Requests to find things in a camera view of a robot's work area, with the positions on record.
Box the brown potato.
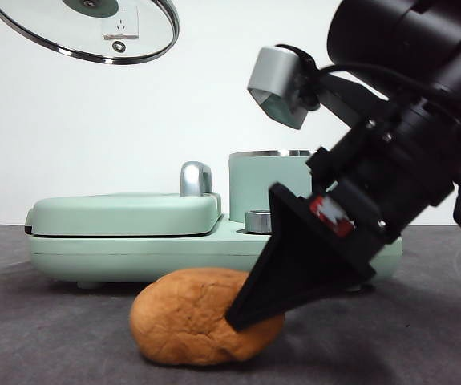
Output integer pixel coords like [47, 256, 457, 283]
[129, 268, 285, 366]

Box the glass lid with green knob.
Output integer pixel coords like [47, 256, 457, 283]
[0, 0, 181, 65]

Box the silver control knob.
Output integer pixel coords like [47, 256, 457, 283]
[244, 209, 273, 234]

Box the green breakfast machine base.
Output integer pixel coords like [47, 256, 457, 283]
[27, 212, 403, 290]

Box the green griddle cover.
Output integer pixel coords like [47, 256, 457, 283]
[24, 192, 223, 237]

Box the green pot with handle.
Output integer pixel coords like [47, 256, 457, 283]
[228, 148, 320, 224]

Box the chrome cover handle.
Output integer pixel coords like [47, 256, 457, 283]
[179, 160, 215, 197]

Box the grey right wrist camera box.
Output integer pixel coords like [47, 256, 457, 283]
[247, 46, 320, 130]

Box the white wall socket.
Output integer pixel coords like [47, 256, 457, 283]
[102, 6, 140, 40]

